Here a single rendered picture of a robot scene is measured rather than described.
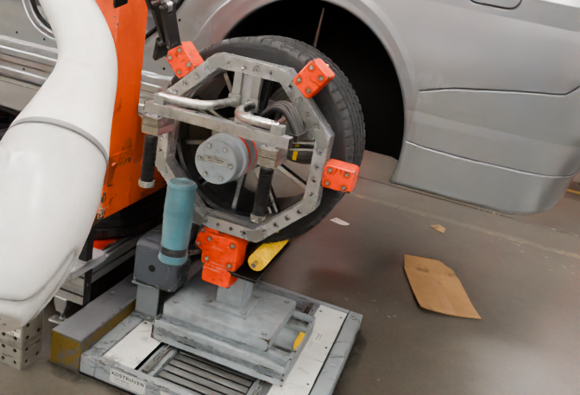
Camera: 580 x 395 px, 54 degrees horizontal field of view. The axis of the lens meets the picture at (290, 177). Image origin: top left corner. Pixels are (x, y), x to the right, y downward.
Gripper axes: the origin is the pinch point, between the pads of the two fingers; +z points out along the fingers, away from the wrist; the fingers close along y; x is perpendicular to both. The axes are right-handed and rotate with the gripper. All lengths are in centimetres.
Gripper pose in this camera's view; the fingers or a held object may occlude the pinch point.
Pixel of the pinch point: (140, 27)
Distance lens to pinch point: 120.8
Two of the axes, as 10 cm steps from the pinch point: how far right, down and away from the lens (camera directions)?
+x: -7.3, 5.1, -4.6
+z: -3.2, 3.5, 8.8
